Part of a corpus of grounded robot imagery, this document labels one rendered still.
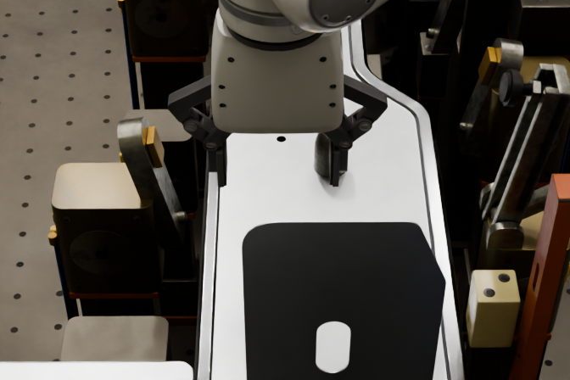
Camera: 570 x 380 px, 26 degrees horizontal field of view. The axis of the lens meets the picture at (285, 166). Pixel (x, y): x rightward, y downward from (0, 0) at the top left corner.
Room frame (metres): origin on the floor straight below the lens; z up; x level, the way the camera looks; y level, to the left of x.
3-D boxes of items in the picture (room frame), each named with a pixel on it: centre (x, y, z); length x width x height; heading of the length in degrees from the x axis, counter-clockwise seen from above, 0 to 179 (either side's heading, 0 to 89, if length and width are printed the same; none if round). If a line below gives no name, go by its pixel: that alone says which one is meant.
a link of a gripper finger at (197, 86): (0.72, 0.05, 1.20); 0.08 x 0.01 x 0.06; 90
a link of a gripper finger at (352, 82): (0.72, -0.04, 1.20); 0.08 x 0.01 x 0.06; 90
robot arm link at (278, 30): (0.72, 0.00, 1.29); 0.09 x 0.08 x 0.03; 90
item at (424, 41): (1.05, -0.16, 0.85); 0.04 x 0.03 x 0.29; 0
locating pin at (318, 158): (0.85, -0.04, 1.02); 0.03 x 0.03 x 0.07
